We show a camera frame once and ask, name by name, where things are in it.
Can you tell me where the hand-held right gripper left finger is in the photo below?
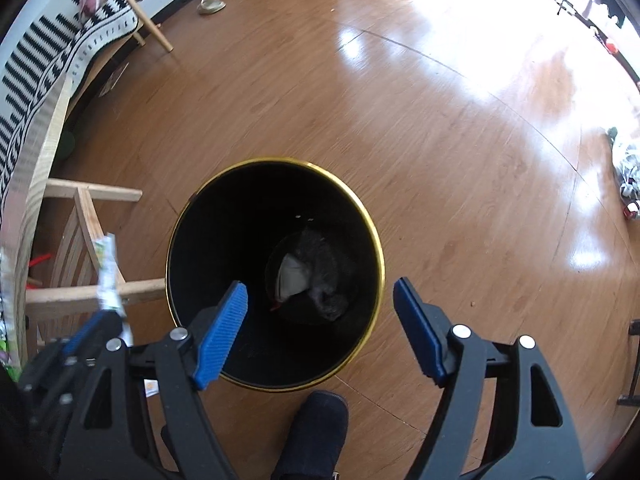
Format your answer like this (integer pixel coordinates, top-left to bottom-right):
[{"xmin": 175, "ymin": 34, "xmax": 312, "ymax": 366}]
[{"xmin": 59, "ymin": 280, "xmax": 249, "ymax": 480}]

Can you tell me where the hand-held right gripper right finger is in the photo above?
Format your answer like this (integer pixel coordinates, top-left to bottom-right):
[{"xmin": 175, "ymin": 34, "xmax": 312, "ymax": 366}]
[{"xmin": 392, "ymin": 276, "xmax": 588, "ymax": 480}]

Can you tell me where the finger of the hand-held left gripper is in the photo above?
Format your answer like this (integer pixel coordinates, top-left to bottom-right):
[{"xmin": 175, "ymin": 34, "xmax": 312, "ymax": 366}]
[
  {"xmin": 62, "ymin": 309, "xmax": 126, "ymax": 362},
  {"xmin": 19, "ymin": 340, "xmax": 90, "ymax": 413}
]

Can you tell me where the white green snack wrapper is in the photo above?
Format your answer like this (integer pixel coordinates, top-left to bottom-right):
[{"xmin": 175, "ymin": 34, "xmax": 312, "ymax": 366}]
[{"xmin": 94, "ymin": 232, "xmax": 133, "ymax": 346}]

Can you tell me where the black bin with gold rim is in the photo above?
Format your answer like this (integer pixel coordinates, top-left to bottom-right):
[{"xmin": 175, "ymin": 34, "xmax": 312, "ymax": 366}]
[{"xmin": 165, "ymin": 157, "xmax": 387, "ymax": 393}]

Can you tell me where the white crumpled paper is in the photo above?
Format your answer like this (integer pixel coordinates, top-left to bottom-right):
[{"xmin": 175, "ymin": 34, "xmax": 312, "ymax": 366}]
[{"xmin": 272, "ymin": 254, "xmax": 313, "ymax": 306}]

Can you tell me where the grey crumpled cloth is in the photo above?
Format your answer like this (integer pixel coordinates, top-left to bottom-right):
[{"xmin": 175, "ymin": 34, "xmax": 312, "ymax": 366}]
[{"xmin": 280, "ymin": 230, "xmax": 353, "ymax": 322}]

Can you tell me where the person's dark slipper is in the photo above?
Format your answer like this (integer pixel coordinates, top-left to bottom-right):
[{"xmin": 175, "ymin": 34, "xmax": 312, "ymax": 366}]
[{"xmin": 270, "ymin": 390, "xmax": 350, "ymax": 480}]

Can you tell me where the black metal stand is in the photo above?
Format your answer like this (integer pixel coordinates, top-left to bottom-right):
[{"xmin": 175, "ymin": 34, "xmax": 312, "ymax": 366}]
[{"xmin": 617, "ymin": 317, "xmax": 640, "ymax": 407}]

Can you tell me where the flat paper packet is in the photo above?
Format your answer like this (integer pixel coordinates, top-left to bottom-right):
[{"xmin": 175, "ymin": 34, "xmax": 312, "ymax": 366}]
[{"xmin": 98, "ymin": 62, "xmax": 130, "ymax": 97}]

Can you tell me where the heap of small items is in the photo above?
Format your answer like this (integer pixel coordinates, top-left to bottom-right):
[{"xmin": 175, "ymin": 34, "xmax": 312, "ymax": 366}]
[{"xmin": 606, "ymin": 126, "xmax": 640, "ymax": 221}]

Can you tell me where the black white striped sofa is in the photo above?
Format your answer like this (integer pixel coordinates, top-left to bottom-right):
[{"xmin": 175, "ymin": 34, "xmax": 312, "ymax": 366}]
[{"xmin": 0, "ymin": 0, "xmax": 140, "ymax": 221}]

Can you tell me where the wooden table leg frame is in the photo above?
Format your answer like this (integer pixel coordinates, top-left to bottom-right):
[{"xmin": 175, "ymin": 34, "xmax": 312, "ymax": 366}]
[{"xmin": 25, "ymin": 177, "xmax": 167, "ymax": 361}]

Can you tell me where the wooden sofa frame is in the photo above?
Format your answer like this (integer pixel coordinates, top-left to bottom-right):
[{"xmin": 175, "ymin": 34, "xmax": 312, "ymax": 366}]
[{"xmin": 65, "ymin": 0, "xmax": 174, "ymax": 111}]

